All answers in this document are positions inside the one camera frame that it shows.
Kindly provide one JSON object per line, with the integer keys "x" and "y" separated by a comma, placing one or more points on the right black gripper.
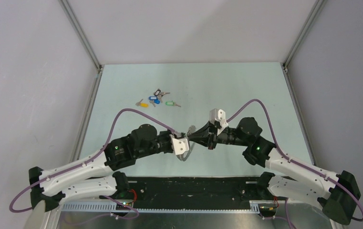
{"x": 200, "y": 136}

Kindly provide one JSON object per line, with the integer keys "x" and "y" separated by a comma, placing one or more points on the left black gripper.
{"x": 167, "y": 133}

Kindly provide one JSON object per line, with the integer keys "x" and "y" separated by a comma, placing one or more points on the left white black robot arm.
{"x": 98, "y": 174}

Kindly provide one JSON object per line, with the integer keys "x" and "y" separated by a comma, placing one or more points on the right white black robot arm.
{"x": 334, "y": 194}

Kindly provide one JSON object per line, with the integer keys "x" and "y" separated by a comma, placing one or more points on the green tagged key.
{"x": 172, "y": 103}

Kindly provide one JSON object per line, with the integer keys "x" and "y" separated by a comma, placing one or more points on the blue tagged key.
{"x": 153, "y": 98}
{"x": 154, "y": 102}

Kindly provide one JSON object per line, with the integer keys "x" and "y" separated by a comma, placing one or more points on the yellow tagged key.
{"x": 142, "y": 104}

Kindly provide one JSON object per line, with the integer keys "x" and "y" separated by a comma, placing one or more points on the black tagged key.
{"x": 158, "y": 92}

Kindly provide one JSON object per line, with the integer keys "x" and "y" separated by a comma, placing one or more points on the left controller board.
{"x": 124, "y": 206}

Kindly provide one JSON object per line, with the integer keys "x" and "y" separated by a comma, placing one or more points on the controller board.
{"x": 267, "y": 212}
{"x": 124, "y": 206}

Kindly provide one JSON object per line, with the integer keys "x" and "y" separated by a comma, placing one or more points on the right controller board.
{"x": 267, "y": 212}

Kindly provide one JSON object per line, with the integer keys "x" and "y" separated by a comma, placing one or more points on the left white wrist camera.
{"x": 179, "y": 145}

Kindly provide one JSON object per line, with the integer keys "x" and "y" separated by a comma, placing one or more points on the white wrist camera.
{"x": 217, "y": 117}
{"x": 179, "y": 145}

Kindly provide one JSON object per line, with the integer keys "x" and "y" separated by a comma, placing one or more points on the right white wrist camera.
{"x": 217, "y": 117}

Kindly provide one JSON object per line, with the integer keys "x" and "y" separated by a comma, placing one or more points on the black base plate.
{"x": 193, "y": 193}

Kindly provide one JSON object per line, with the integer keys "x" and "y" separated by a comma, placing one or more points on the left aluminium frame post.
{"x": 73, "y": 20}

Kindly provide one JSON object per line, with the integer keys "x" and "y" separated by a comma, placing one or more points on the aluminium frame post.
{"x": 73, "y": 20}
{"x": 304, "y": 31}

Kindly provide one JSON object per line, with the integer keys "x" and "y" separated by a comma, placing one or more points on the right aluminium frame post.
{"x": 304, "y": 31}

